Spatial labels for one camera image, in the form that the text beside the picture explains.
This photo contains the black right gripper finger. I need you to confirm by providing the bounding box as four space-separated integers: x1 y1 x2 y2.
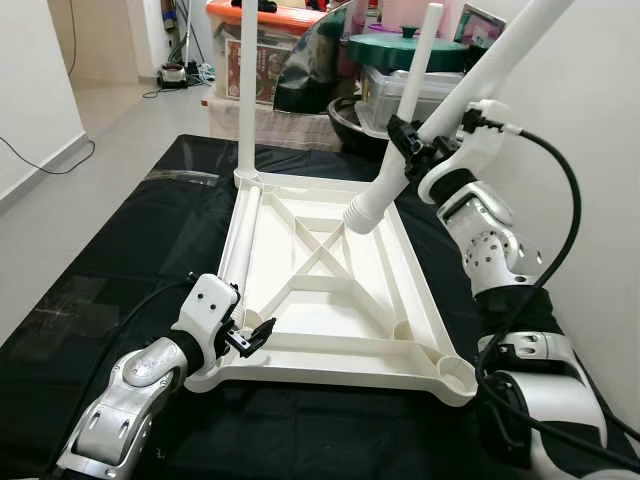
388 115 426 166

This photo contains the white plastic children table top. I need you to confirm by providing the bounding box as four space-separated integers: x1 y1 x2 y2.
183 168 479 408

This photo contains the clear plastic storage container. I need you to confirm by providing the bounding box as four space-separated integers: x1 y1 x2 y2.
357 65 466 131

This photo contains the black round wok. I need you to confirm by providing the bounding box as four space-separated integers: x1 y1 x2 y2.
328 95 401 156

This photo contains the green round pot lid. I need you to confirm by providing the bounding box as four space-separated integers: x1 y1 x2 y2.
347 28 471 73

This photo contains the black plastic bag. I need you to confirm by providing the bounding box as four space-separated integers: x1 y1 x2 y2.
273 5 356 113

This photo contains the red printed carton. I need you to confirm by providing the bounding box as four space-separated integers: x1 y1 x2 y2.
225 38 291 103

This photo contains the clear bin with orange lid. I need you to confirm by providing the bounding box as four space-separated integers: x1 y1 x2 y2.
205 0 331 101

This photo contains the small black bundle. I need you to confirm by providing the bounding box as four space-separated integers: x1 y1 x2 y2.
230 0 281 13

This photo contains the white cabinet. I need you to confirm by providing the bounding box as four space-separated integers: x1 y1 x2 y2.
185 0 216 66

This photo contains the small floor appliance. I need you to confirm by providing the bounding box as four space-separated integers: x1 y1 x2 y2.
160 62 193 89

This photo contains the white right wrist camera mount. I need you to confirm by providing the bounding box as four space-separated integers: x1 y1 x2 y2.
420 100 513 201

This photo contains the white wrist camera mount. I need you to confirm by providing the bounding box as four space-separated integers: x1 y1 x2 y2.
420 100 513 201
175 273 241 371

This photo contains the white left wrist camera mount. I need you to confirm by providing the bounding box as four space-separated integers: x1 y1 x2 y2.
175 273 241 371

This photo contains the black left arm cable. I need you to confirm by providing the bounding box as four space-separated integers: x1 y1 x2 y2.
40 278 201 480

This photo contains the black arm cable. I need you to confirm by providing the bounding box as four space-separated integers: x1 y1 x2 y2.
40 278 201 480
475 120 640 471

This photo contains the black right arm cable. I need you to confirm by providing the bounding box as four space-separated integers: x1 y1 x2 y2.
475 120 640 471

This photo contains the black wall cable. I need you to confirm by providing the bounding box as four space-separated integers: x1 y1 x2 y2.
0 135 96 176

